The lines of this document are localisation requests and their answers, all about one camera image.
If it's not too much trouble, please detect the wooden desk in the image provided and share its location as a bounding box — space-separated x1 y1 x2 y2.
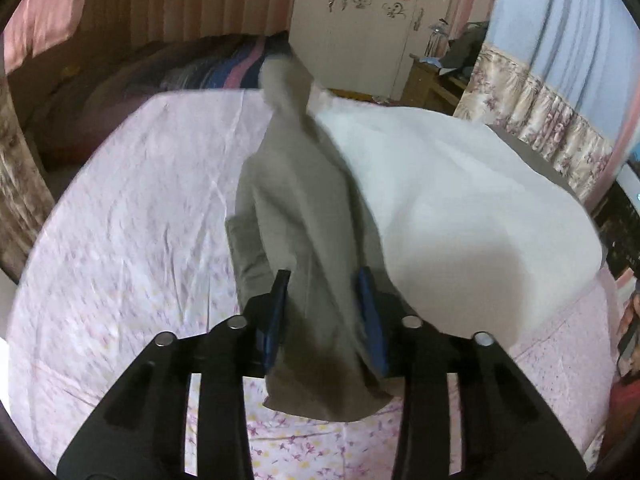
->
400 52 471 116

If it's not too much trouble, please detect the metal desk ornament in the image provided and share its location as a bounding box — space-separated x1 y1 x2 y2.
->
425 17 448 59

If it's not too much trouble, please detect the pink curtain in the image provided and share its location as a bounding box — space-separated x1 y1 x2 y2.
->
2 0 86 73

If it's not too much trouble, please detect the brown patterned curtain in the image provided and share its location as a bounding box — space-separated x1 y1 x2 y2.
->
0 75 56 281

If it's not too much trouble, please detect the pink floral bed sheet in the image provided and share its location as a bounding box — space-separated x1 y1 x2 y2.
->
7 89 623 480

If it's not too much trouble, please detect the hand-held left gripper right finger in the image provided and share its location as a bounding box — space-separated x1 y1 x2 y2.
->
355 266 588 480

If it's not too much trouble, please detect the dark glass cabinet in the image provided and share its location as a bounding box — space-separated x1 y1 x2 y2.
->
590 160 640 281

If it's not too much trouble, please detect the striped blanket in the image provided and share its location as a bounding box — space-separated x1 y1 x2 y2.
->
25 34 293 166

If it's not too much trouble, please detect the blue floral curtain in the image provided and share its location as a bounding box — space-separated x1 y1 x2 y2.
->
452 0 640 211

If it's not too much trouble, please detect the dark cloth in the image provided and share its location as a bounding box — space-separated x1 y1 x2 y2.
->
442 20 489 69

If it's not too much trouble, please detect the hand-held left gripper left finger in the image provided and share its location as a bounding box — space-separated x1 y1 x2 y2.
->
56 269 292 480

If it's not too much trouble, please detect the white wardrobe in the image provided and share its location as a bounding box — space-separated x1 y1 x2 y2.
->
289 0 463 103

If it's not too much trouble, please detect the grey and white jacket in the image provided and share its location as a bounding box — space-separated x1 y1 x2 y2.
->
225 55 603 423

